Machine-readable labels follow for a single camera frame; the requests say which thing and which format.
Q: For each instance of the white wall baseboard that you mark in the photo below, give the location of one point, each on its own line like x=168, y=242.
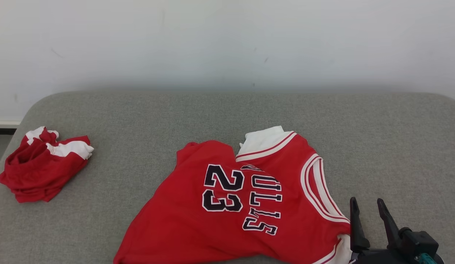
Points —
x=3, y=124

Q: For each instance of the red basketball jersey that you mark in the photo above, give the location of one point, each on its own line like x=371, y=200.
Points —
x=183, y=227

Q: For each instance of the red shorts with white stripes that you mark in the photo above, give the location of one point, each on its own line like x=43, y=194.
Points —
x=36, y=176

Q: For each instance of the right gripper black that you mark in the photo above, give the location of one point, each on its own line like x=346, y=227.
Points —
x=377, y=257

